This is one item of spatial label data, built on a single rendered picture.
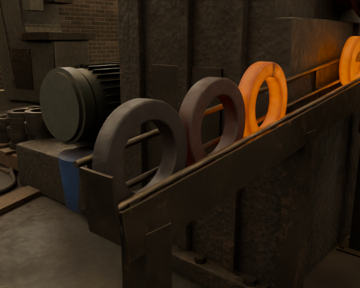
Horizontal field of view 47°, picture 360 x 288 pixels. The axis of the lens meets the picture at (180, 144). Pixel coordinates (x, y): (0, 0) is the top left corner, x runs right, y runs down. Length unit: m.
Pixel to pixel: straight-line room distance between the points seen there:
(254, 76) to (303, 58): 0.40
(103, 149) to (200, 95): 0.21
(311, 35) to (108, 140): 0.83
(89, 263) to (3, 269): 0.31
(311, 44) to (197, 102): 0.63
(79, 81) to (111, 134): 1.43
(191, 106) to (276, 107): 0.32
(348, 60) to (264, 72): 0.49
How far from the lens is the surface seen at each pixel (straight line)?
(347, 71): 1.34
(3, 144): 2.92
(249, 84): 0.85
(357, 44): 1.37
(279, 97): 0.98
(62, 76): 2.06
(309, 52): 1.27
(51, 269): 1.64
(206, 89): 0.72
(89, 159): 0.65
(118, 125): 0.59
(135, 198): 0.61
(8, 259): 1.76
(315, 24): 1.29
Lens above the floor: 0.82
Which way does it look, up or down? 14 degrees down
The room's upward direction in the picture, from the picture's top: straight up
